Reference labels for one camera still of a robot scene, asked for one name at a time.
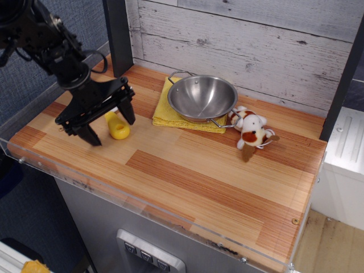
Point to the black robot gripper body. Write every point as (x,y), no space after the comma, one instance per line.
(92,100)

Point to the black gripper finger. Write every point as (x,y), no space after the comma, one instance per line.
(126,109)
(86,133)

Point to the yellow handled white toy knife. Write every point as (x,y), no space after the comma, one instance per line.
(118,129)

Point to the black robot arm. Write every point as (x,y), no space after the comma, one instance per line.
(45,39)

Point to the white ridged side counter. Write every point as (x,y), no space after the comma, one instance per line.
(338,192)

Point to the yellow folded cloth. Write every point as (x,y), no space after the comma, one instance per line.
(164,115)

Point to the silver toy fridge cabinet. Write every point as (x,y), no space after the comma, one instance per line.
(98,216)

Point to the brown white plush dog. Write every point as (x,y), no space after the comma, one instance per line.
(251,126)

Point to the silver dispenser button panel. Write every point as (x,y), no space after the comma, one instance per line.
(149,253)

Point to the stainless steel bowl with handles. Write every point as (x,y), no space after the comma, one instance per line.
(203,98)

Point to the dark left shelf post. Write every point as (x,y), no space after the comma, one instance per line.
(119,37)

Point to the dark shelf post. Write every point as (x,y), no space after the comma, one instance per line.
(119,37)
(344,84)

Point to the dark right shelf post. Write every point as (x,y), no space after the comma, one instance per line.
(344,84)

